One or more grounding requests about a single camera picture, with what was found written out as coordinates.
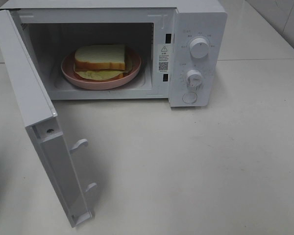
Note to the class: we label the white microwave oven body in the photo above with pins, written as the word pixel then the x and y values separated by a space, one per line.
pixel 158 30

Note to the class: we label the toast sandwich with filling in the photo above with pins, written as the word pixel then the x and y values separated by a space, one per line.
pixel 102 62

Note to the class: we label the pink round plate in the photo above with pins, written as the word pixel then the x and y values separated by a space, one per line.
pixel 68 71

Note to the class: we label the white upper power knob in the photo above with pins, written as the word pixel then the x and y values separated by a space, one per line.
pixel 199 47

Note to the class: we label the white microwave door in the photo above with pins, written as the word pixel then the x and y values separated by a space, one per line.
pixel 41 119

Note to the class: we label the white lower timer knob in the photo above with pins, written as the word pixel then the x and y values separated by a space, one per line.
pixel 193 78

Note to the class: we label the round white door button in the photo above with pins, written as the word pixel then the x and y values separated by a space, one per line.
pixel 189 97

